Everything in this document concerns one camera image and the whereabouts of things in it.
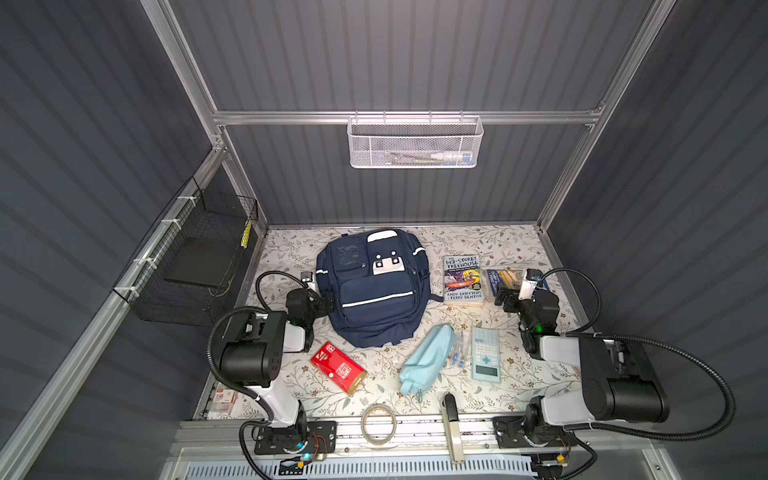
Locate treehouse book light blue cover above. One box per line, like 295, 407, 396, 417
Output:
443, 255, 484, 306

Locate black wire mesh basket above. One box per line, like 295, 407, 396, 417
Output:
113, 180, 259, 328

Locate floral table mat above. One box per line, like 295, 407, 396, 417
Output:
254, 225, 591, 417

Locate red gold tin box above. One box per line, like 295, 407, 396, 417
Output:
311, 342, 367, 396

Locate clear tape roll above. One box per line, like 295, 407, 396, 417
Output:
360, 404, 398, 447

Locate yellow tag on black basket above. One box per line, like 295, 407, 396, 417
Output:
240, 220, 252, 249

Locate blue pens in clear pack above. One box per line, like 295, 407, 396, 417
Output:
448, 330, 472, 369

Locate treehouse book dark blue cover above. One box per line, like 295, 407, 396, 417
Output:
484, 267, 549, 305

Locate light blue pencil case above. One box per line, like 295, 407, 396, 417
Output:
399, 324, 455, 395

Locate white wire mesh basket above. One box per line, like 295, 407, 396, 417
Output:
346, 113, 484, 169

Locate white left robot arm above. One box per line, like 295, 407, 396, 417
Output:
205, 270, 331, 479

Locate light blue calculator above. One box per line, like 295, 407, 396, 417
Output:
471, 327, 502, 383

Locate navy blue backpack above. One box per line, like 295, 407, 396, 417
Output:
316, 229, 443, 348

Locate black beige box cutter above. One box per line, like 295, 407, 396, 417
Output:
441, 393, 465, 465

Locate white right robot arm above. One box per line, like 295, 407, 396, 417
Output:
491, 269, 736, 479

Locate markers in white basket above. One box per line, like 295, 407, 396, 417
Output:
385, 151, 475, 167

